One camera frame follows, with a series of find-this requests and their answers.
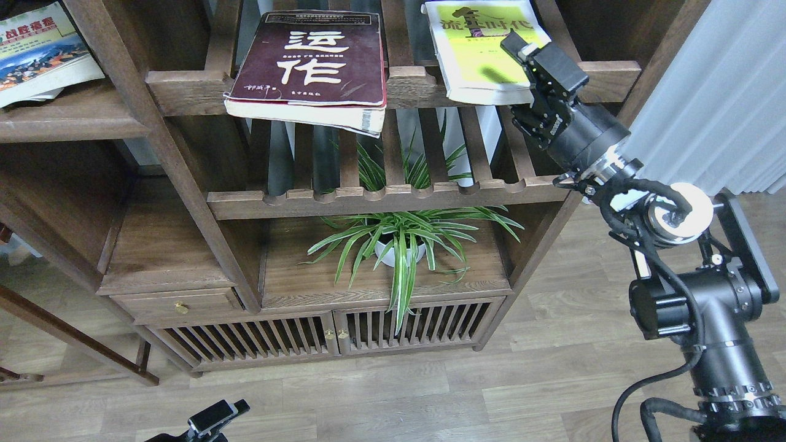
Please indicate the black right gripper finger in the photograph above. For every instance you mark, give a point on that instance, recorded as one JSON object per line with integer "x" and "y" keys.
{"x": 531, "y": 125}
{"x": 548, "y": 69}

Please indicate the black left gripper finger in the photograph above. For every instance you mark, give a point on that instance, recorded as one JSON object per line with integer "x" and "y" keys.
{"x": 216, "y": 416}

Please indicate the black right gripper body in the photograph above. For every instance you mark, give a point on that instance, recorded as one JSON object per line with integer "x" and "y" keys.
{"x": 572, "y": 133}

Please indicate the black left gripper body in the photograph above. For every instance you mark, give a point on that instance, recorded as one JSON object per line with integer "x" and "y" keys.
{"x": 190, "y": 435}

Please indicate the yellow-green cover book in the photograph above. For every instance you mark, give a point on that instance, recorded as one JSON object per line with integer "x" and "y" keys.
{"x": 474, "y": 66}

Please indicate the maroon book white characters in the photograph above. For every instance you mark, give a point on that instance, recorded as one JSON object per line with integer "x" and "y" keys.
{"x": 311, "y": 66}

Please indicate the colourful 300 paperback book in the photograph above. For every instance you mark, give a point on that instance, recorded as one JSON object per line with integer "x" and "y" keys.
{"x": 41, "y": 54}

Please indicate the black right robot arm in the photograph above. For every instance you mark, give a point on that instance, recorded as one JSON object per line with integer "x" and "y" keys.
{"x": 701, "y": 275}

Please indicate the white pleated curtain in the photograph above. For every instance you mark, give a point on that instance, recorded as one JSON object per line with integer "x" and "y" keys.
{"x": 717, "y": 117}

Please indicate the green spider plant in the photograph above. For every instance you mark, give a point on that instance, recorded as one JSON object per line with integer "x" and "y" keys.
{"x": 356, "y": 236}

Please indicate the white plant pot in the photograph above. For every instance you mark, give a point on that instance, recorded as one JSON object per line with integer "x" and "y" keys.
{"x": 388, "y": 257}

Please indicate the dark wooden bookshelf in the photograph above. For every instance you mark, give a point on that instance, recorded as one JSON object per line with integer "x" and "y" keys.
{"x": 144, "y": 190}

